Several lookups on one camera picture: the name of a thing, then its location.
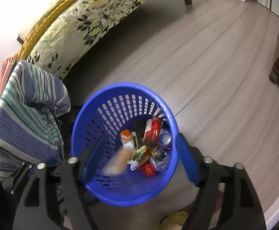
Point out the orange white snack wrapper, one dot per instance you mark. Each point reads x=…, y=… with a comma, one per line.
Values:
x=128, y=139

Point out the mustard yellow blanket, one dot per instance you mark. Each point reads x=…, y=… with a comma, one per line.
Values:
x=39, y=28

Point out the green slipper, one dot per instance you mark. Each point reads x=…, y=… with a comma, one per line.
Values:
x=174, y=221

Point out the gold silver snack bag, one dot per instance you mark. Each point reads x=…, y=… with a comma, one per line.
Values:
x=140, y=157

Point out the striped blue green tablecloth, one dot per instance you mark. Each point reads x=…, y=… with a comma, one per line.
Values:
x=30, y=104

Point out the folded pink blanket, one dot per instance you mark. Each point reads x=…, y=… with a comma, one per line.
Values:
x=5, y=71

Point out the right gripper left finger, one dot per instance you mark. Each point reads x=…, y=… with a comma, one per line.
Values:
x=52, y=190

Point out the red white paper box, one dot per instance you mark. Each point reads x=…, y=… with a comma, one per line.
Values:
x=152, y=130

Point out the bed with floral sheet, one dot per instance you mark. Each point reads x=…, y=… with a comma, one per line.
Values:
x=75, y=31

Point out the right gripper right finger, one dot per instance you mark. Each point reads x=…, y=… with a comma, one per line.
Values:
x=220, y=186

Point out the green gold wrapper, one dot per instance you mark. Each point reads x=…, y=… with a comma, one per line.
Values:
x=139, y=126

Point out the blue plastic waste basket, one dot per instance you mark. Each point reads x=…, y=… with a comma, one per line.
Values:
x=124, y=122

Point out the crushed red soda can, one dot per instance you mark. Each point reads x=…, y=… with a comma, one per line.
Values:
x=165, y=139

